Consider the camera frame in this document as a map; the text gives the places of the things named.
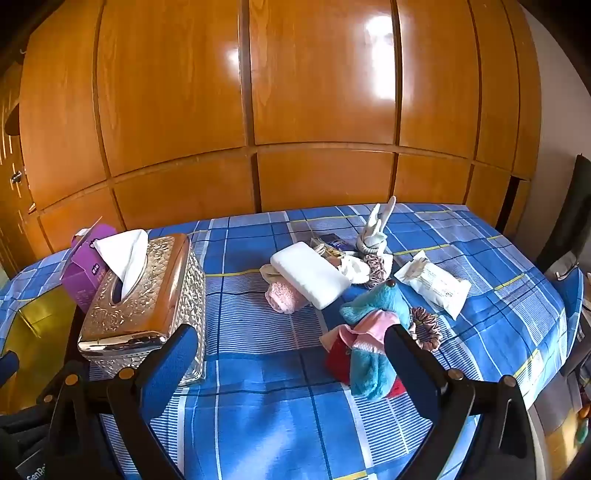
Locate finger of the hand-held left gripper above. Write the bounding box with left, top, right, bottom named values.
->
left=0, top=351, right=20, bottom=386

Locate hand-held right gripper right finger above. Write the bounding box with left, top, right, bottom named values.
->
left=383, top=324, right=539, bottom=480

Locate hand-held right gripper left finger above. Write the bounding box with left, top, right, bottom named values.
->
left=46, top=323, right=199, bottom=480

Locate brown satin scrunchie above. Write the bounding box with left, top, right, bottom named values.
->
left=365, top=251, right=394, bottom=291
left=409, top=307, right=443, bottom=352

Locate teal plush bear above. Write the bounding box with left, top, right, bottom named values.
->
left=321, top=281, right=414, bottom=401

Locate gold tin tray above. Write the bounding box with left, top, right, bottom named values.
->
left=0, top=291, right=81, bottom=416

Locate white wet wipes pack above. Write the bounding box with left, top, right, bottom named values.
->
left=393, top=250, right=472, bottom=321

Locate pink dishcloth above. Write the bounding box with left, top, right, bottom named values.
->
left=265, top=281, right=308, bottom=315

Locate cream cloth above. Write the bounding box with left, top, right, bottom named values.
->
left=259, top=264, right=289, bottom=287

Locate white cloth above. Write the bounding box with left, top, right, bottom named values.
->
left=339, top=195, right=399, bottom=284

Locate blue tissue packet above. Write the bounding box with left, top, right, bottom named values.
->
left=310, top=233, right=352, bottom=259

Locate purple cardboard box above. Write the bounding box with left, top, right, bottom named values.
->
left=61, top=217, right=118, bottom=315

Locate white tissue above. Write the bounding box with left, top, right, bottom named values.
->
left=95, top=229, right=149, bottom=298

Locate wooden door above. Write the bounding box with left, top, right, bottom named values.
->
left=0, top=60, right=40, bottom=278

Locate dark chair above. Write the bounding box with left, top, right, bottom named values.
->
left=536, top=154, right=591, bottom=278

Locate wooden wardrobe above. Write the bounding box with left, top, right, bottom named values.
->
left=0, top=0, right=543, bottom=273

